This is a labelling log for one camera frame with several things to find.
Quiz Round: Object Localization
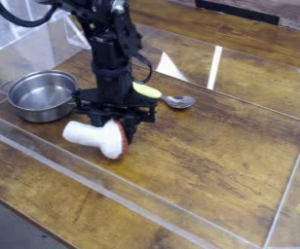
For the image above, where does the silver metal pot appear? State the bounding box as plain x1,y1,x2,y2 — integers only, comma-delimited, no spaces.
0,70,79,124

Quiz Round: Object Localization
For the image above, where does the black bar in background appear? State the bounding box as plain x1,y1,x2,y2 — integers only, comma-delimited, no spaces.
195,0,280,25

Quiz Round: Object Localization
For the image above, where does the black cable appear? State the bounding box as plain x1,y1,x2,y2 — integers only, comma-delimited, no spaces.
0,0,155,86

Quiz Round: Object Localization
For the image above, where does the clear acrylic enclosure wall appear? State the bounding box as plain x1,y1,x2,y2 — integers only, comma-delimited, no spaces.
0,0,300,249

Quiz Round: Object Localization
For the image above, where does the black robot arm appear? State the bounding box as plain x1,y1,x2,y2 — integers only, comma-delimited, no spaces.
34,0,157,140

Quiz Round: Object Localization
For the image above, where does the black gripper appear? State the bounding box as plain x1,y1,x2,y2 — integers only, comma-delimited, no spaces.
74,69,157,143

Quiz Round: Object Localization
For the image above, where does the red and white plush mushroom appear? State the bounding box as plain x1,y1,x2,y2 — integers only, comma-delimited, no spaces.
64,119,128,160

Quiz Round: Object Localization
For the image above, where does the spoon with green handle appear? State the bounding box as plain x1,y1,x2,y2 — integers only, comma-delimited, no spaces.
133,83,196,109

